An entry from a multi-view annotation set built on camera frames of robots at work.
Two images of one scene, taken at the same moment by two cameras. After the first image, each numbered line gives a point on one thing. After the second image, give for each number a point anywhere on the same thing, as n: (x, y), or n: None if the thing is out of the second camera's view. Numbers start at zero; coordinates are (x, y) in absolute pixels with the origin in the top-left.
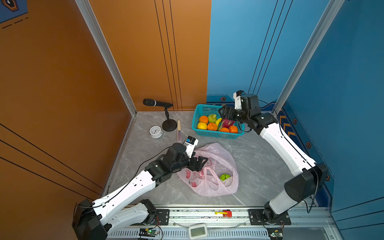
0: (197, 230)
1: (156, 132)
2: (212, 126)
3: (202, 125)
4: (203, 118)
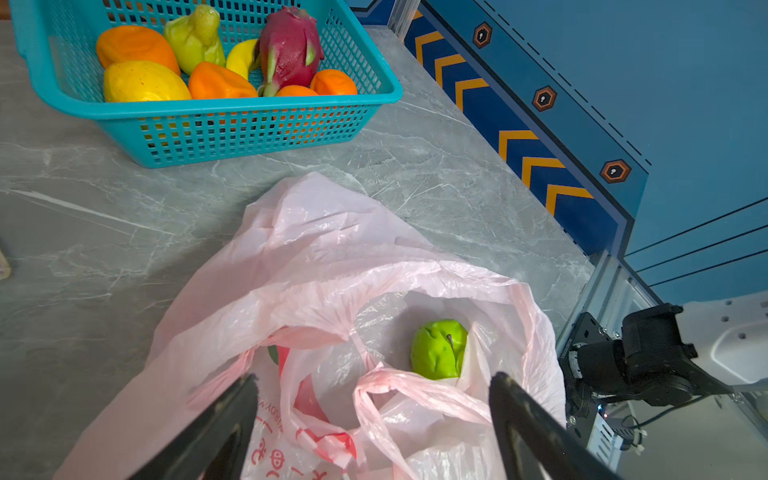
0: None
1: None
2: (209, 81)
3: (135, 80)
4: (136, 43)
